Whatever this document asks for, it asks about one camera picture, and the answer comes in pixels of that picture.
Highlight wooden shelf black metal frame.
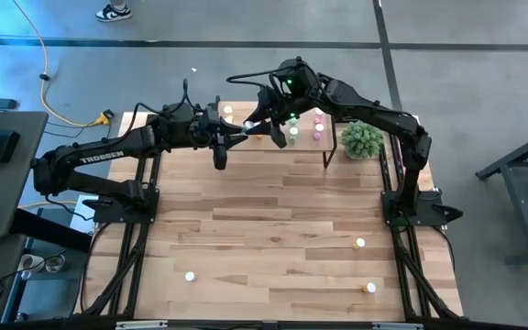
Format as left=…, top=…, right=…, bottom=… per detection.
left=215, top=100, right=339, bottom=170

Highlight white tape roll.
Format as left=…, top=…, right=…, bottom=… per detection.
left=18, top=253, right=45, bottom=272

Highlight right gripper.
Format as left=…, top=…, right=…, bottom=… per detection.
left=244, top=58, right=323, bottom=150

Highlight grey metal stand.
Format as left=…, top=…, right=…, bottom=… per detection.
left=475, top=124, right=528, bottom=267

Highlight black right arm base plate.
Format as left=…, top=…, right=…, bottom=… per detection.
left=380, top=189, right=449, bottom=226

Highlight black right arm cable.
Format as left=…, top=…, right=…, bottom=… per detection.
left=225, top=68, right=292, bottom=93

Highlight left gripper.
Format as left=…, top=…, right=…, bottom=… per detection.
left=197, top=105, right=248, bottom=171

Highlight black desk leg beam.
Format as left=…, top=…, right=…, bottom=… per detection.
left=10, top=208, right=94, bottom=252

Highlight black aluminium table frame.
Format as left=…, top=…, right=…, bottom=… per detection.
left=80, top=112, right=465, bottom=322

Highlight white paper sheet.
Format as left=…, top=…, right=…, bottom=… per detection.
left=70, top=195, right=96, bottom=234

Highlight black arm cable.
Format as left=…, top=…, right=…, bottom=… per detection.
left=225, top=68, right=292, bottom=93
left=126, top=78, right=192, bottom=138

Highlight person's foot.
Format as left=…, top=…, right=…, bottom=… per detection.
left=94, top=0, right=133, bottom=23

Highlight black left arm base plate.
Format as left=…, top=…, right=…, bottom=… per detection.
left=93, top=188, right=160, bottom=225

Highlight yellow power cable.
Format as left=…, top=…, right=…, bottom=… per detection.
left=10, top=0, right=112, bottom=129
left=17, top=199, right=78, bottom=210

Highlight silver metal bracket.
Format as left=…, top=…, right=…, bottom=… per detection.
left=371, top=322, right=424, bottom=330
left=115, top=320, right=169, bottom=330

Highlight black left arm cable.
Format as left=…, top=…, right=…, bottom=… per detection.
left=126, top=78, right=192, bottom=138

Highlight round metal cup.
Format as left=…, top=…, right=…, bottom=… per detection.
left=45, top=254, right=67, bottom=274

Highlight green faux plant grey pot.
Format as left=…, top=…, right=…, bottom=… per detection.
left=340, top=119, right=385, bottom=161

